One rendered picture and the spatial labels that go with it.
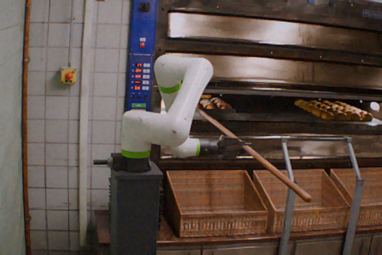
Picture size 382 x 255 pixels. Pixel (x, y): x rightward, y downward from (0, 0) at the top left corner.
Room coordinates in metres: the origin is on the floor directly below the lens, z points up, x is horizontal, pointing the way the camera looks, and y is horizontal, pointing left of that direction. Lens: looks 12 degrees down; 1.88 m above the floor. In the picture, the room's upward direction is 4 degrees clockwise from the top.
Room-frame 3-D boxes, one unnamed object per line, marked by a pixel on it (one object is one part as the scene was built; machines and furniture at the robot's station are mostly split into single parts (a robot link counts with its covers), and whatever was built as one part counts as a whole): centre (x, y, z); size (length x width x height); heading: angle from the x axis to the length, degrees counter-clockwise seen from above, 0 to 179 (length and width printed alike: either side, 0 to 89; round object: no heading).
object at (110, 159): (2.22, 0.28, 1.23); 0.26 x 0.15 x 0.06; 108
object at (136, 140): (2.23, 0.22, 1.36); 0.16 x 0.13 x 0.19; 74
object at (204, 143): (2.73, -0.07, 1.19); 0.12 x 0.06 x 0.09; 15
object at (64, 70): (3.20, 0.77, 1.46); 0.10 x 0.07 x 0.10; 104
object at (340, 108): (4.16, -1.14, 1.21); 0.61 x 0.48 x 0.06; 14
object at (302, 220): (3.34, -0.76, 0.72); 0.56 x 0.49 x 0.28; 104
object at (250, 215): (3.20, -0.18, 0.72); 0.56 x 0.49 x 0.28; 105
